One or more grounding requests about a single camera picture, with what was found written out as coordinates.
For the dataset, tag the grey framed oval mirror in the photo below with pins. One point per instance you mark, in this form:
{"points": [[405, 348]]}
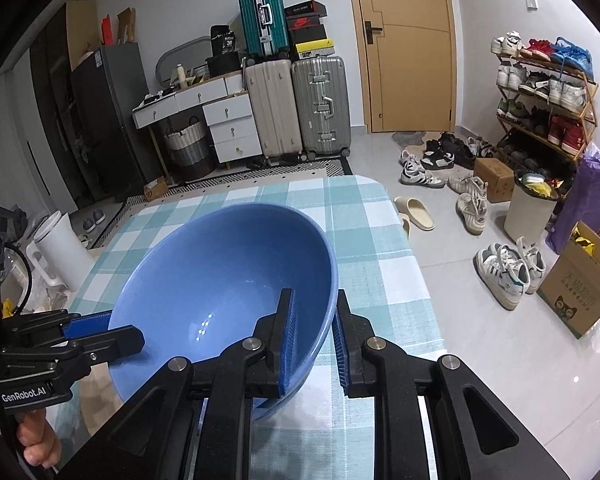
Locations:
{"points": [[180, 55]]}

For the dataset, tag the person's left hand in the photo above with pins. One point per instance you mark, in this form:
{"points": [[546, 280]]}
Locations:
{"points": [[40, 445]]}

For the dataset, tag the purple plastic bag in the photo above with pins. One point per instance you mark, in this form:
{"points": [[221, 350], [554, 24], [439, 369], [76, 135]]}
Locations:
{"points": [[590, 190]]}

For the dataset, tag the printed cardboard box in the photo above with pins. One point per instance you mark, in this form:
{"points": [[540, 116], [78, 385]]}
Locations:
{"points": [[575, 290]]}

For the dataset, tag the white bottle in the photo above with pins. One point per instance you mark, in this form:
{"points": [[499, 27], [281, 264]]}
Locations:
{"points": [[180, 76]]}

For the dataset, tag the dark wardrobe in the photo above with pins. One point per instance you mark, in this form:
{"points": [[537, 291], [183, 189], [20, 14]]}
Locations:
{"points": [[55, 110]]}

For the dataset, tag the teal suitcase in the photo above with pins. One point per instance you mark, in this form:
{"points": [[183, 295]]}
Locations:
{"points": [[252, 20]]}

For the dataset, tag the red and black shoe box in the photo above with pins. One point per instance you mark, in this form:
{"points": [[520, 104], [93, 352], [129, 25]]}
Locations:
{"points": [[306, 21]]}

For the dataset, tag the black pouch packet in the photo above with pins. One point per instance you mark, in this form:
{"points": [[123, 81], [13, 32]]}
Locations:
{"points": [[223, 40]]}

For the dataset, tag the shoe rack with shoes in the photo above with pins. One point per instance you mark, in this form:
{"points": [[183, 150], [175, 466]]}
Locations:
{"points": [[565, 135]]}

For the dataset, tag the teal checkered tablecloth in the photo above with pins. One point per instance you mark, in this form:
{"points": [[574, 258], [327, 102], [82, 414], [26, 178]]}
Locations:
{"points": [[370, 270]]}

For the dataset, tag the grey slip-on shoe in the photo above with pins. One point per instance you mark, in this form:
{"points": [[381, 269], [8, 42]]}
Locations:
{"points": [[99, 216], [88, 225]]}

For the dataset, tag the flat cardboard sheet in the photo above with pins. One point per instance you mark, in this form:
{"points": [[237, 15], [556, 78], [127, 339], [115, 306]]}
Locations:
{"points": [[81, 35]]}

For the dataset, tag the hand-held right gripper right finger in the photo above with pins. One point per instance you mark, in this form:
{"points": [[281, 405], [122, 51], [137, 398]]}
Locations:
{"points": [[342, 345]]}

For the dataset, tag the yellow snack packet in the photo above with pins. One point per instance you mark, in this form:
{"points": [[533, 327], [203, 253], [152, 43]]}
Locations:
{"points": [[7, 308]]}

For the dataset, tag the brown paper bag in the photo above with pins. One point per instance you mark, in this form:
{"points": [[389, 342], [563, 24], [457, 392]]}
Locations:
{"points": [[126, 25]]}

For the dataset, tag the beige slipper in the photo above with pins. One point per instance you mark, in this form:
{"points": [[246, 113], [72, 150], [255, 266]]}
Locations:
{"points": [[417, 212], [405, 227]]}

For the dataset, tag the scattered shoes group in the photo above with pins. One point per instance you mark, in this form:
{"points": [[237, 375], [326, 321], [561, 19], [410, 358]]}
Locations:
{"points": [[500, 270]]}

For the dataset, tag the wooden shoe rack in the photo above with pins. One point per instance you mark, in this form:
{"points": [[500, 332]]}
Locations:
{"points": [[540, 136]]}

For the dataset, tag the woven laundry basket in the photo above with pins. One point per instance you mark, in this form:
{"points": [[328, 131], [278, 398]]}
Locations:
{"points": [[187, 152]]}

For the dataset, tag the yellow and black shoe box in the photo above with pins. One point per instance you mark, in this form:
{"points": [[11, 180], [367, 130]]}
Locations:
{"points": [[315, 49]]}

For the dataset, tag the plain brown cardboard box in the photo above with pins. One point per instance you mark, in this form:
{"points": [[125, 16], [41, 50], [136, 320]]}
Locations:
{"points": [[495, 180]]}

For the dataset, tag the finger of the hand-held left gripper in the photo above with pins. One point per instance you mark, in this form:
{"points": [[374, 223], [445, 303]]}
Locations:
{"points": [[115, 342], [87, 324]]}

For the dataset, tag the cream suitcase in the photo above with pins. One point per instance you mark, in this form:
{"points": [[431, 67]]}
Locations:
{"points": [[272, 110]]}

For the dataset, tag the white drawer desk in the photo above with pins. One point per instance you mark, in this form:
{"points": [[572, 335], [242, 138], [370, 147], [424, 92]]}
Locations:
{"points": [[235, 130]]}

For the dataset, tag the grey door mat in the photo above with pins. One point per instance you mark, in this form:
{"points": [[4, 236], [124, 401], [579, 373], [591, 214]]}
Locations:
{"points": [[407, 138]]}

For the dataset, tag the small flat cardboard box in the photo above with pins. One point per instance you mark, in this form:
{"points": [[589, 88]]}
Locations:
{"points": [[156, 190]]}

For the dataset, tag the white trash bin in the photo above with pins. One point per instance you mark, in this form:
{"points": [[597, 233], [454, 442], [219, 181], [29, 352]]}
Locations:
{"points": [[527, 220]]}

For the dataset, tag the white electric kettle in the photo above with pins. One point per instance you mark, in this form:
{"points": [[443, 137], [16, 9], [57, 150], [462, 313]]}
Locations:
{"points": [[60, 250]]}

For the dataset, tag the red paper bag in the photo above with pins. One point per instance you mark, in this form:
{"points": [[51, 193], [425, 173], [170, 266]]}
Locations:
{"points": [[108, 30]]}

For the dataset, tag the blue bowl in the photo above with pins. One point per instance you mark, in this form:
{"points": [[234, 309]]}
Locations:
{"points": [[220, 270]]}

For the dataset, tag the black storage box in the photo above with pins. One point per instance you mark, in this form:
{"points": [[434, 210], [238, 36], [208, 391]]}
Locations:
{"points": [[224, 66]]}

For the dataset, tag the wooden door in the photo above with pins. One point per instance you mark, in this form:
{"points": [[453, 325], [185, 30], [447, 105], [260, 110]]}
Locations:
{"points": [[405, 75]]}

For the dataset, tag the silver suitcase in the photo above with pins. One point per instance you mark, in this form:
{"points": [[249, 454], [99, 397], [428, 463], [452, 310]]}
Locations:
{"points": [[315, 105]]}

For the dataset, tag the dark grey refrigerator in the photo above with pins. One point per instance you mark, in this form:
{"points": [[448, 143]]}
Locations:
{"points": [[110, 125]]}

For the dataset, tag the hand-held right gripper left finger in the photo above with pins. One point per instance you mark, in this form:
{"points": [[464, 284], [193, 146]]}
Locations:
{"points": [[285, 340]]}

